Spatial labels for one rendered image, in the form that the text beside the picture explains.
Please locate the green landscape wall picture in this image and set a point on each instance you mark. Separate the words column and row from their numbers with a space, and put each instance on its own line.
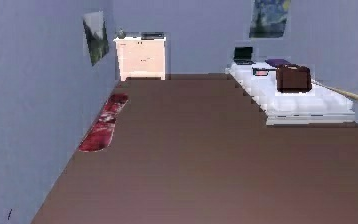
column 96, row 37

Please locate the dark brown box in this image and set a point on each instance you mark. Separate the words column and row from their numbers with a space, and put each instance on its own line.
column 293, row 79

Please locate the white bed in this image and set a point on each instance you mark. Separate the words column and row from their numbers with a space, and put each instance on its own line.
column 297, row 101

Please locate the wooden baseball bat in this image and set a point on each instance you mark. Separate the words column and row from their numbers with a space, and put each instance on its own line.
column 348, row 94

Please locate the black laptop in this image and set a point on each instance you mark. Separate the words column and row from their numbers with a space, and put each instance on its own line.
column 243, row 55

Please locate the pale pink chest of drawers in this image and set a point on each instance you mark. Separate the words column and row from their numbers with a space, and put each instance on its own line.
column 141, row 58

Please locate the grey green small ornament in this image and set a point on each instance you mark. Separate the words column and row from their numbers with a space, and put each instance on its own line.
column 121, row 33

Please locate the blue starry wall picture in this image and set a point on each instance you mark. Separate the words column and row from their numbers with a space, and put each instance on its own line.
column 269, row 18

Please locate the black flat device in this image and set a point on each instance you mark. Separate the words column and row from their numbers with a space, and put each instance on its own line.
column 152, row 35

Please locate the red patterned floor cloth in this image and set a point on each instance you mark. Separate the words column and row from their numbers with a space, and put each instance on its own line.
column 104, row 123

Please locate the small red and black book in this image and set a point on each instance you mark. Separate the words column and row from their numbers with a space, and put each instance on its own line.
column 261, row 71

